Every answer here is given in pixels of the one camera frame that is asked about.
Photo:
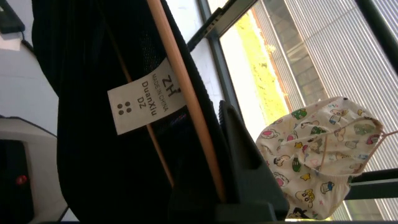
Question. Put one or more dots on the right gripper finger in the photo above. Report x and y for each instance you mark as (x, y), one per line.
(248, 168)

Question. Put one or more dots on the cream printed garment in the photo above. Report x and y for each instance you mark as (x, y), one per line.
(311, 161)

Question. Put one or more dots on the pink clothes hanger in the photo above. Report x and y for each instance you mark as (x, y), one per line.
(377, 143)
(183, 81)

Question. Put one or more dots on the black garment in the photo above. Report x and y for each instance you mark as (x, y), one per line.
(93, 155)

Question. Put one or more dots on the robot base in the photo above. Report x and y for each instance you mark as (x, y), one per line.
(37, 155)

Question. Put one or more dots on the black clothes rack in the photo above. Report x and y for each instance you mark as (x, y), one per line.
(373, 183)

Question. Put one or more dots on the window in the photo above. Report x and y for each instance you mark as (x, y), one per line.
(342, 46)

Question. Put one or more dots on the black power adapter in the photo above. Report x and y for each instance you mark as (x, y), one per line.
(11, 18)

